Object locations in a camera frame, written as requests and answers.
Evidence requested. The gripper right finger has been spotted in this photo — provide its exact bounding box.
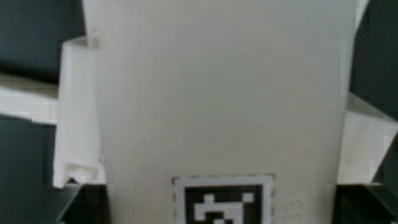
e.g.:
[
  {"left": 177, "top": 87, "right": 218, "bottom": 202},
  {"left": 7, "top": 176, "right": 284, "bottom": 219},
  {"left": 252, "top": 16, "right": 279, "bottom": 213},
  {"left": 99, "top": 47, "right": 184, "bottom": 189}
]
[{"left": 332, "top": 183, "right": 398, "bottom": 224}]

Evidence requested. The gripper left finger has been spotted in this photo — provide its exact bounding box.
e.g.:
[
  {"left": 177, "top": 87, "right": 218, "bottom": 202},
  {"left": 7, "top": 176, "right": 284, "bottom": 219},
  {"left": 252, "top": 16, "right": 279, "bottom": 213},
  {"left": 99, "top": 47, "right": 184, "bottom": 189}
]
[{"left": 58, "top": 185, "right": 110, "bottom": 224}]

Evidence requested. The white cabinet body box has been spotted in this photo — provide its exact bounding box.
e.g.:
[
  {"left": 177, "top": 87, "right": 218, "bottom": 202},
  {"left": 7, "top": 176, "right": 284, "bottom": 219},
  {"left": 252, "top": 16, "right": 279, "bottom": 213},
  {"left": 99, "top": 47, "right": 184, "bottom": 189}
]
[{"left": 51, "top": 0, "right": 398, "bottom": 189}]

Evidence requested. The small white cabinet top block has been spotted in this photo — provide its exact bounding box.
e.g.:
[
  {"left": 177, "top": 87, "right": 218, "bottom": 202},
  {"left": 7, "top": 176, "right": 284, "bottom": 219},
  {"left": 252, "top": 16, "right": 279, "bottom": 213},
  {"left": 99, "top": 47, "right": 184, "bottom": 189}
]
[{"left": 83, "top": 0, "right": 357, "bottom": 224}]

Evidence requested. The white U-shaped fence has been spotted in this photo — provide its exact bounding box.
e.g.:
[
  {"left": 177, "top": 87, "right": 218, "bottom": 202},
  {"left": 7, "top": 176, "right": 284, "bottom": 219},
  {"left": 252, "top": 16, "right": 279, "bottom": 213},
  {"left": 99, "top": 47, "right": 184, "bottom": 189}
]
[{"left": 0, "top": 72, "right": 58, "bottom": 125}]

